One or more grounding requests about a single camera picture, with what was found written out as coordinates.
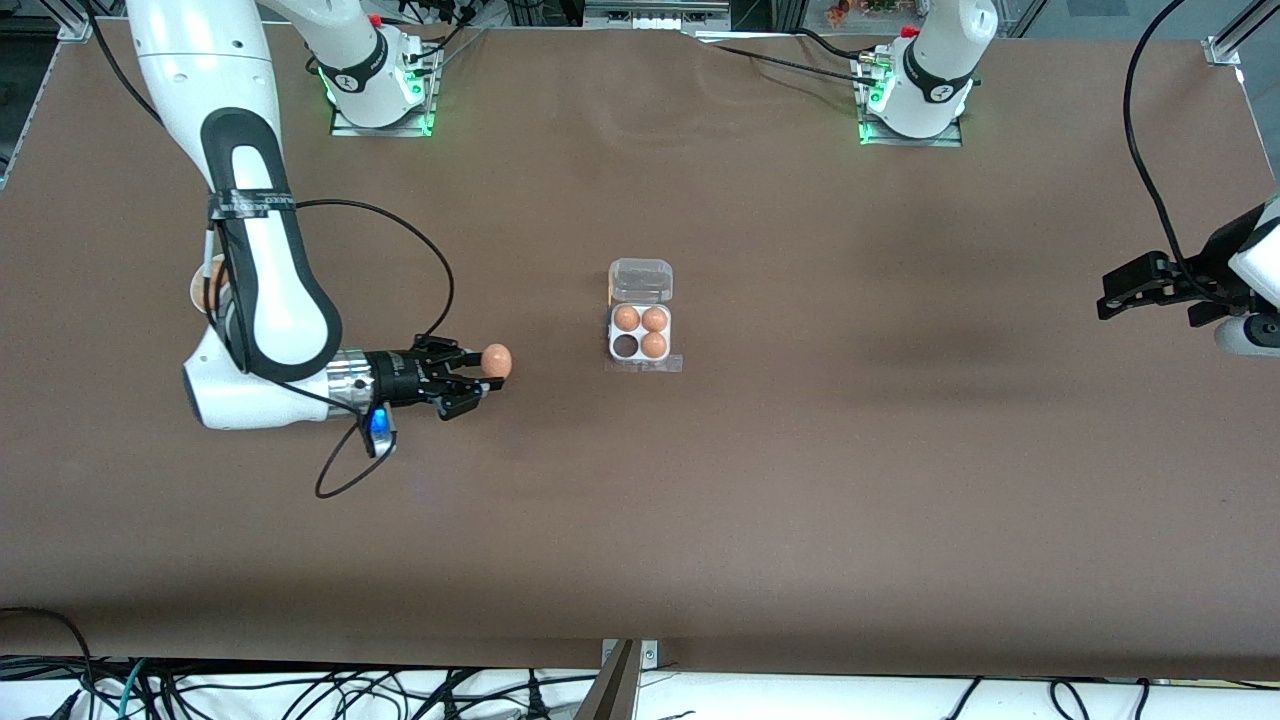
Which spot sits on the clear plastic egg box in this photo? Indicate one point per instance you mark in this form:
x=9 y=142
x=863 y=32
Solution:
x=640 y=280

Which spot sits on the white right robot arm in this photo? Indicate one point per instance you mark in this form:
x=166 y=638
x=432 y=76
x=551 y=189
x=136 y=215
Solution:
x=270 y=320

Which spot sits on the small metal table bracket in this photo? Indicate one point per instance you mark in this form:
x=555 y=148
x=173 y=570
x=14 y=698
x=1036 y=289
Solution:
x=650 y=655

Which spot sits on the dark camera mount strut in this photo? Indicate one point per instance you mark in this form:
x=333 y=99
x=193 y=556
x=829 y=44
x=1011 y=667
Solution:
x=610 y=695

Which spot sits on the aluminium profile bracket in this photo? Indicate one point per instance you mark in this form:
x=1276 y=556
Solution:
x=1225 y=48
x=75 y=25

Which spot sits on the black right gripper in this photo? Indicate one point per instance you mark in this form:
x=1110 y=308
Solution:
x=397 y=378

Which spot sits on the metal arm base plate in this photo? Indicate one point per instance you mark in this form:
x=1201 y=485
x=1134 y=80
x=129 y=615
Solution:
x=345 y=128
x=950 y=141

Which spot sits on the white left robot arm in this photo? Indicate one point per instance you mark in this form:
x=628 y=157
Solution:
x=935 y=60

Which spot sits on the orange background object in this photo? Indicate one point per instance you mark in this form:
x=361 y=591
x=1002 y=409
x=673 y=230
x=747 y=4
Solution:
x=838 y=10

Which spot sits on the grey background device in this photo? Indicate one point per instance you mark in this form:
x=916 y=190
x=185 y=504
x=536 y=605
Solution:
x=650 y=15

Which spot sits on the white round bowl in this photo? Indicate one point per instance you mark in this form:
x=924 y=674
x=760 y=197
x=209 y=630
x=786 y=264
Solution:
x=195 y=290

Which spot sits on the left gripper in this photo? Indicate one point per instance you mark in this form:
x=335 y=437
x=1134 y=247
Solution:
x=1197 y=283

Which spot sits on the clear tape strip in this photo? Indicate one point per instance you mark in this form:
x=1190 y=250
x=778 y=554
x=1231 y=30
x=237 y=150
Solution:
x=675 y=364

